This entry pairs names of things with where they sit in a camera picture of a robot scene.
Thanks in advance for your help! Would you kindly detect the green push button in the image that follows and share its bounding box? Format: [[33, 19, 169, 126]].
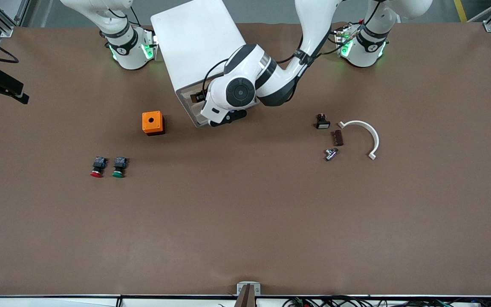
[[112, 156, 128, 178]]

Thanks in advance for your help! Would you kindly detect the red push button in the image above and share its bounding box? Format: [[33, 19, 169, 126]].
[[90, 156, 109, 178]]

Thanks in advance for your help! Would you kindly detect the orange box with hole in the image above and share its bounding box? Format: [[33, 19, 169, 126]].
[[142, 111, 165, 136]]

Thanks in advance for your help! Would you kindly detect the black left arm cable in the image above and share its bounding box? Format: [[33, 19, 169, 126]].
[[202, 58, 231, 103]]

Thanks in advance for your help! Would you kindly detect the white curved plastic bracket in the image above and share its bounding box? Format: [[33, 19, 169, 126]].
[[338, 120, 380, 160]]

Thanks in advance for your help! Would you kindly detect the grey bracket with post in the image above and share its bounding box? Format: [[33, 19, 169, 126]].
[[236, 281, 261, 307]]

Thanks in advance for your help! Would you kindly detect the black cable bundle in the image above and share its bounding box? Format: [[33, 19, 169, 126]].
[[283, 296, 491, 307]]

